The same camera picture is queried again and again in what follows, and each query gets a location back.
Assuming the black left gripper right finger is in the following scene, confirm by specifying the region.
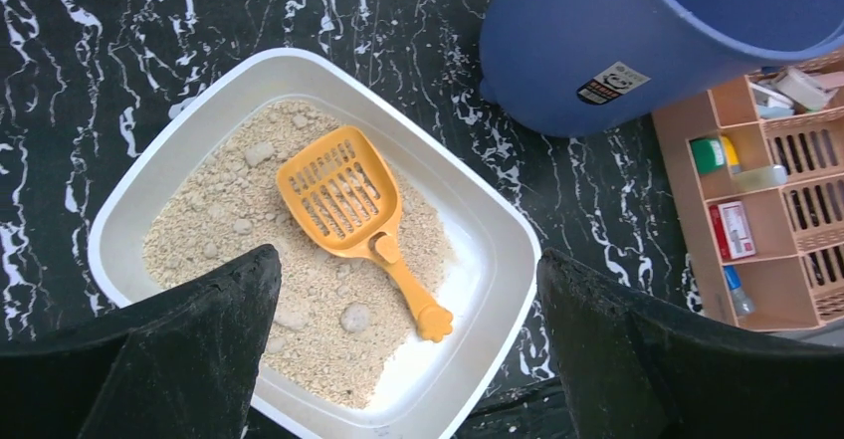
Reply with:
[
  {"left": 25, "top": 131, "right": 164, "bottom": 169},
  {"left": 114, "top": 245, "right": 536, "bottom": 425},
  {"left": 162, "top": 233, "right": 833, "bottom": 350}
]
[{"left": 536, "top": 249, "right": 843, "bottom": 438}]

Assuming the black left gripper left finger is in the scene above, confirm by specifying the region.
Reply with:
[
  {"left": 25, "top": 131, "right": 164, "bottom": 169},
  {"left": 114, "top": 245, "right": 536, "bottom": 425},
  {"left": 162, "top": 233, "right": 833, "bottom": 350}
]
[{"left": 1, "top": 244, "right": 282, "bottom": 438}]

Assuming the yellow slotted litter scoop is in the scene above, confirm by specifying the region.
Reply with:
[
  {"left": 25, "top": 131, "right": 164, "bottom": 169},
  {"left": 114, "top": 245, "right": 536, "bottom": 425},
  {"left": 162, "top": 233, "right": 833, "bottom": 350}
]
[{"left": 276, "top": 125, "right": 453, "bottom": 342}]

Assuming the white plastic litter box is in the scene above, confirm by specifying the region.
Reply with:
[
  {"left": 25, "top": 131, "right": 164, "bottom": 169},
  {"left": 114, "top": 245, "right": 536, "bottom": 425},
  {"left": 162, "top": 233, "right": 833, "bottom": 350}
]
[{"left": 88, "top": 48, "right": 540, "bottom": 438}]

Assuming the red white small box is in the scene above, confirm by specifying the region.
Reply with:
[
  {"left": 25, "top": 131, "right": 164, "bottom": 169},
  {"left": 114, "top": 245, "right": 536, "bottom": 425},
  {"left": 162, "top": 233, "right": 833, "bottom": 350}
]
[{"left": 708, "top": 200, "right": 757, "bottom": 261}]

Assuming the blue capped small bottle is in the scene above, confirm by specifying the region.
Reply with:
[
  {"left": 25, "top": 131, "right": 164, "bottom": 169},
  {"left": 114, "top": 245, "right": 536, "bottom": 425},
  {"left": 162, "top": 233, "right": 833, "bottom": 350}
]
[{"left": 723, "top": 265, "right": 755, "bottom": 317}]

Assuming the green yellow small container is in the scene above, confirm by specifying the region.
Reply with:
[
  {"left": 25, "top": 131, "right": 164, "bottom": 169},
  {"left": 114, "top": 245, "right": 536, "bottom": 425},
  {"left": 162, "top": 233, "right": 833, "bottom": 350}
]
[{"left": 690, "top": 135, "right": 741, "bottom": 175}]

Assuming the orange plastic file organizer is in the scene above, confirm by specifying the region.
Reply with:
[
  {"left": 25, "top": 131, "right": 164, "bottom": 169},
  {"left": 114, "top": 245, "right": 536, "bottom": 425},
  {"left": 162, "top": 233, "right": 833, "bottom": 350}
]
[{"left": 653, "top": 52, "right": 843, "bottom": 331}]

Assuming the blue plastic bucket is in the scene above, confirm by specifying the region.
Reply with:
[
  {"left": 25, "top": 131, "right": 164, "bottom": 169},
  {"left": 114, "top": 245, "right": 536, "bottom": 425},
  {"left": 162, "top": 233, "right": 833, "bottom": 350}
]
[{"left": 479, "top": 0, "right": 843, "bottom": 137}]

